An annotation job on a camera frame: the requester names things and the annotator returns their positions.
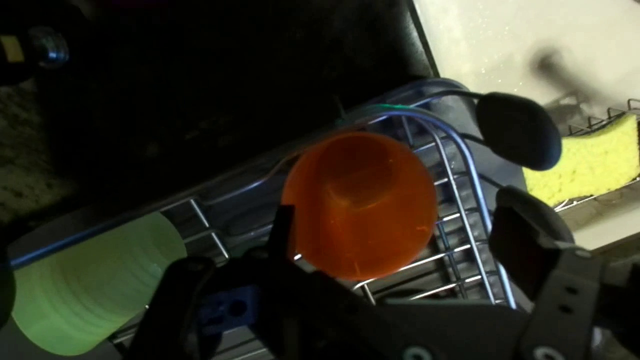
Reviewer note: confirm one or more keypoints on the green plastic cup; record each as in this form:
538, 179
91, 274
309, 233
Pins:
74, 298

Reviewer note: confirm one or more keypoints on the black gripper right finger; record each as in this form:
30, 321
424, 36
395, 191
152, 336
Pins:
536, 251

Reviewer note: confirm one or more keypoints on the yellow sponge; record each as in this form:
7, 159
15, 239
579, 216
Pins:
590, 165

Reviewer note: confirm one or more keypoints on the orange plastic cup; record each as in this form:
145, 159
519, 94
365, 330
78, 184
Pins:
365, 205

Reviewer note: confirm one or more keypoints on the metal wire drying rack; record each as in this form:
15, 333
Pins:
372, 319

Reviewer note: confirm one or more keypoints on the white kitchen sink basin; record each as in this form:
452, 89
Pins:
574, 56

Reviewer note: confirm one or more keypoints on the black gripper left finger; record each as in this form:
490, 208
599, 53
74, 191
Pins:
197, 303

